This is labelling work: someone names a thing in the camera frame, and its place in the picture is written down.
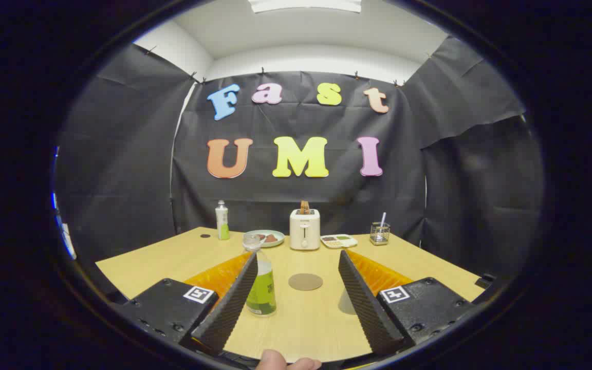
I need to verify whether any wooden table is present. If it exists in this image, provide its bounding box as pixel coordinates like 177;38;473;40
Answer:
96;227;486;363

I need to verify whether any white divided snack tray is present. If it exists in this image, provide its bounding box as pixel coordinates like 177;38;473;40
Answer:
320;234;358;249

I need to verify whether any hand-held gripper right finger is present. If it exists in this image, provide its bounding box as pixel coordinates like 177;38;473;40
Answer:
338;250;474;356

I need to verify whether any small white green bottle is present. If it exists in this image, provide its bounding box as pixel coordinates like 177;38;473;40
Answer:
216;200;230;241

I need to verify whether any green label juice bottle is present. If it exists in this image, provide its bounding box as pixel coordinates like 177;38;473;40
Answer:
243;234;278;317

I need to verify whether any wire mesh holder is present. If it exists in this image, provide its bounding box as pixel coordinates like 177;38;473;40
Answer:
370;222;391;246

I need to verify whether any ceiling light panel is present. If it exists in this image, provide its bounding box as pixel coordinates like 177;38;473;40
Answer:
248;0;362;13

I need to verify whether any round brown coaster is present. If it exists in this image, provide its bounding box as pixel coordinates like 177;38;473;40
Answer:
289;273;323;291

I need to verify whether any pale green plate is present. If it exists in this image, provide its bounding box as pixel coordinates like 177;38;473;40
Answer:
243;230;285;248

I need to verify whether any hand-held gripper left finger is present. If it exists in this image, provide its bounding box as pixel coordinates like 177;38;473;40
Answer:
114;251;259;356

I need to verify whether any cream toaster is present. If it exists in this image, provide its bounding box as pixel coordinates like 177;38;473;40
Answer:
290;209;321;251

